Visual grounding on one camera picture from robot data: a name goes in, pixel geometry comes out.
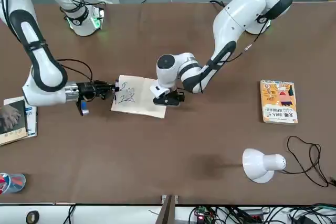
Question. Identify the clear plastic pen cup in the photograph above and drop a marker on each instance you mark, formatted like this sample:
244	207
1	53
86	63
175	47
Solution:
15	188

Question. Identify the orange marker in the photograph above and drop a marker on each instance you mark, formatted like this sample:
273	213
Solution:
17	180

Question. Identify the red marker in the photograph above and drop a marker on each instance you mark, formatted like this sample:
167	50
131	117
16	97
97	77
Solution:
3	182

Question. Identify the small circuit board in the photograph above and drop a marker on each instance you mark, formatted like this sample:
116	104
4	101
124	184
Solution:
200	214

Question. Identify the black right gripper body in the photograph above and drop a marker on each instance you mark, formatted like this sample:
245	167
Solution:
86	89

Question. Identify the white desk lamp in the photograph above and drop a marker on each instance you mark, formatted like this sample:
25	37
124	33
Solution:
257	166

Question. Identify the white and blue book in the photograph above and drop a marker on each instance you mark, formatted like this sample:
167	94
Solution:
31	121

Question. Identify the black tape roll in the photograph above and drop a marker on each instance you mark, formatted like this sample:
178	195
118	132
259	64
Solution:
27	216

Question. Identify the orange illustrated book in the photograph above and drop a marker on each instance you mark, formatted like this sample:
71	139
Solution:
278	103

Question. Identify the aluminium frame post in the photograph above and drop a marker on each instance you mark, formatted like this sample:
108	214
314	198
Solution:
169	211

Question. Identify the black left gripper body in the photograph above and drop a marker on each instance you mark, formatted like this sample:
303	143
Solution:
180	96

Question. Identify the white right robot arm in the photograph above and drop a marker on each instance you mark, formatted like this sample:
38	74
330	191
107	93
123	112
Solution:
39	98

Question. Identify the white lined notebook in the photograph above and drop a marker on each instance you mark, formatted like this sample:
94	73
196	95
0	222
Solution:
141	108

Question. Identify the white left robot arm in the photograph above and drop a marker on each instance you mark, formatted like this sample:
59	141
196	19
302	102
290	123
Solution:
244	16

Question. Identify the dark book with hands cover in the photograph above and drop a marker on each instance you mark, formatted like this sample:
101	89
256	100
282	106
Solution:
13	119

